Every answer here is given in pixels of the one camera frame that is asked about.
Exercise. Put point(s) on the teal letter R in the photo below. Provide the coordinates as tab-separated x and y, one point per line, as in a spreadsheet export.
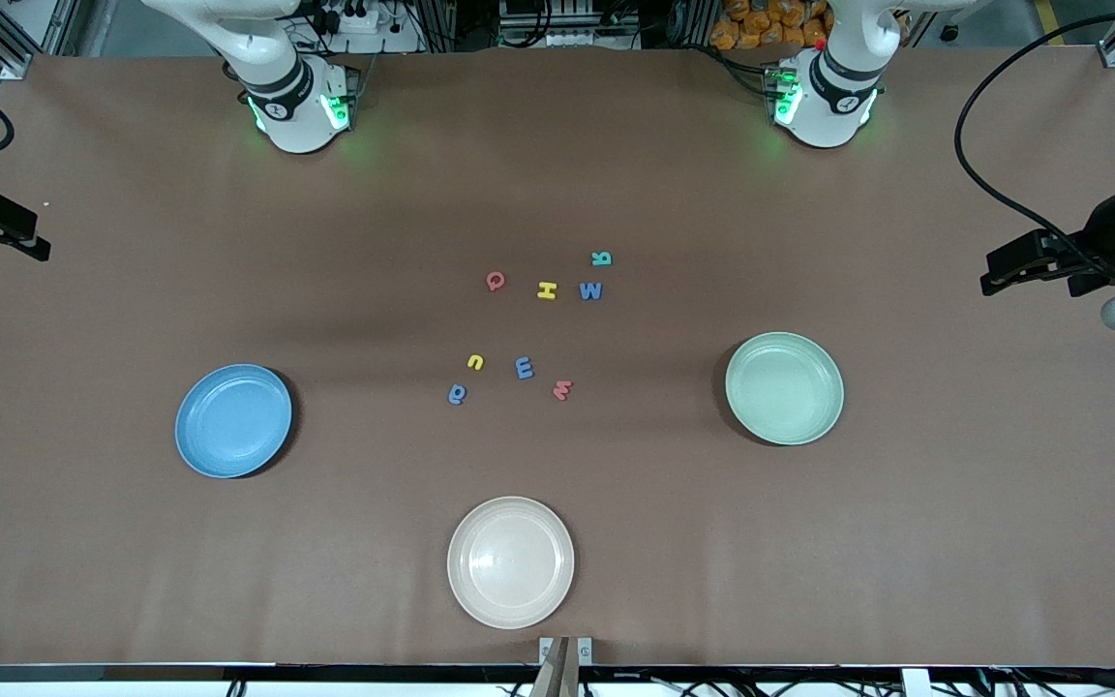
601	258

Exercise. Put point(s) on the yellow letter u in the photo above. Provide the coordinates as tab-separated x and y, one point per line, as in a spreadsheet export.
477	365

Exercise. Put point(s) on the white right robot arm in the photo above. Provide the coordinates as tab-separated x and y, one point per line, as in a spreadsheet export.
296	126

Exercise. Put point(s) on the metal table edge bracket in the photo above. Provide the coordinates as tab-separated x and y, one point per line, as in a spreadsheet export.
565	668

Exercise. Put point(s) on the black white table edge rail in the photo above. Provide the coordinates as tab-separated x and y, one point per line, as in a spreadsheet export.
228	673

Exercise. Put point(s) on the blue letter e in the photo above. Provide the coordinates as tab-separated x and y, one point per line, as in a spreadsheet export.
523	368

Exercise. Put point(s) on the orange bag pile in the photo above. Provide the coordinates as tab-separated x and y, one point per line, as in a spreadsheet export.
761	24

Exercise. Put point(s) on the blue plate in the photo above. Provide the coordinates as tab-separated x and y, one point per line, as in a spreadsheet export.
233	421

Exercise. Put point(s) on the yellow letter H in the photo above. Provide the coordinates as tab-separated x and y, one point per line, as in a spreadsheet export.
546	290

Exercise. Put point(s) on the green plate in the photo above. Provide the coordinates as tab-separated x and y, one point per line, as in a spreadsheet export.
785	387

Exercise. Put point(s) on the white power strip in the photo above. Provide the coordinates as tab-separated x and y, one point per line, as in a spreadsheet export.
354	19

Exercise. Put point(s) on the blue letter a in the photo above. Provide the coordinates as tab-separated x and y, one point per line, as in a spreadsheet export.
456	396

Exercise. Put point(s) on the red letter Q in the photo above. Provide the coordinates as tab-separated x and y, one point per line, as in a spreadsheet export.
493	284

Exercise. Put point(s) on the blue letter W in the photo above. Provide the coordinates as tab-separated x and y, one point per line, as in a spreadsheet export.
591	292

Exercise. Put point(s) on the beige plate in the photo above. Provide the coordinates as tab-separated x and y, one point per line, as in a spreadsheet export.
511	561

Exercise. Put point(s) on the red letter m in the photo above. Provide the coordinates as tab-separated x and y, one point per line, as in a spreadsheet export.
562	391

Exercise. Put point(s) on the black equipment rack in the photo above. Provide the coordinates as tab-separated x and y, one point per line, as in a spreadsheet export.
567	19

